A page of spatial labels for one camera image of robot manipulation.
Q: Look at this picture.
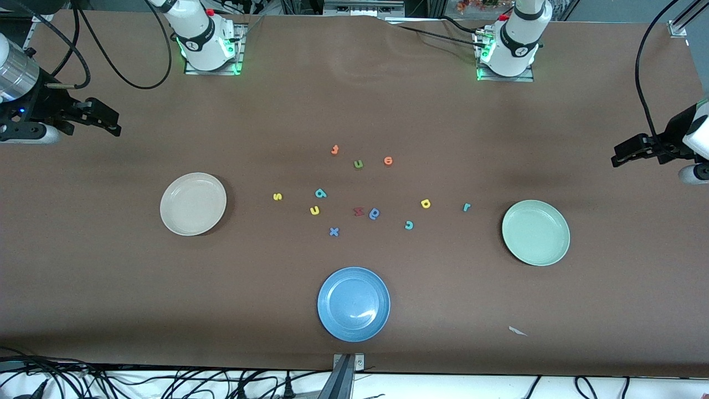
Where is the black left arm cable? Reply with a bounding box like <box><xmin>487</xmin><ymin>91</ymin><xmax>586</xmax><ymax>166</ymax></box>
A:
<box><xmin>635</xmin><ymin>0</ymin><xmax>683</xmax><ymax>146</ymax></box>

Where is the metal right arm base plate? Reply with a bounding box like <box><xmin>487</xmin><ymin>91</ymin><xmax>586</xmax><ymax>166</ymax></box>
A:
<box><xmin>184</xmin><ymin>22</ymin><xmax>246</xmax><ymax>76</ymax></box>

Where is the orange red decoration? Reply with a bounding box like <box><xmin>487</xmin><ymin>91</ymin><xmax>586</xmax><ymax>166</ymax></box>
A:
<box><xmin>457</xmin><ymin>0</ymin><xmax>502</xmax><ymax>14</ymax></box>

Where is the grey power strip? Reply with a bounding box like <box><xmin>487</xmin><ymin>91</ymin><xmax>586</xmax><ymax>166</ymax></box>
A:
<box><xmin>323</xmin><ymin>0</ymin><xmax>405</xmax><ymax>17</ymax></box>

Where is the light green round plate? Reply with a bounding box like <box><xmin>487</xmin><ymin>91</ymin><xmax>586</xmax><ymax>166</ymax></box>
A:
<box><xmin>501</xmin><ymin>199</ymin><xmax>571</xmax><ymax>267</ymax></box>

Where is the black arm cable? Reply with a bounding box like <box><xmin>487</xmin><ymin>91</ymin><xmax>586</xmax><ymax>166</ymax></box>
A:
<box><xmin>8</xmin><ymin>0</ymin><xmax>173</xmax><ymax>90</ymax></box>
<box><xmin>635</xmin><ymin>0</ymin><xmax>683</xmax><ymax>146</ymax></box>

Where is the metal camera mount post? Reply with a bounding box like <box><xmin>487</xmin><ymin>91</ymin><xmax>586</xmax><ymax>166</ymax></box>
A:
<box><xmin>317</xmin><ymin>353</ymin><xmax>366</xmax><ymax>399</ymax></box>

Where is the black base cable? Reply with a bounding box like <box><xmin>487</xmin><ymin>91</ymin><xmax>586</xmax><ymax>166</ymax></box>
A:
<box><xmin>440</xmin><ymin>16</ymin><xmax>488</xmax><ymax>37</ymax></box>
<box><xmin>396</xmin><ymin>23</ymin><xmax>488</xmax><ymax>48</ymax></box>

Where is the blue round plate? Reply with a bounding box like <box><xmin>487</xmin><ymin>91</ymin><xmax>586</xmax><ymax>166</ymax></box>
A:
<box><xmin>317</xmin><ymin>267</ymin><xmax>391</xmax><ymax>343</ymax></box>

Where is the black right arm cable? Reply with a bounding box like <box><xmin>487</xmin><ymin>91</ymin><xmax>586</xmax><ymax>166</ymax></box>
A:
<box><xmin>8</xmin><ymin>0</ymin><xmax>173</xmax><ymax>90</ymax></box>

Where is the beige brown round plate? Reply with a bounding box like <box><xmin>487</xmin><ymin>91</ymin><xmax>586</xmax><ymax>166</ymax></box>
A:
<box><xmin>160</xmin><ymin>172</ymin><xmax>228</xmax><ymax>237</ymax></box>

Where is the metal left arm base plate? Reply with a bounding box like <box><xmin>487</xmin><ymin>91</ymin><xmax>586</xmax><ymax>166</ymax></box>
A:
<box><xmin>475</xmin><ymin>29</ymin><xmax>536</xmax><ymax>83</ymax></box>

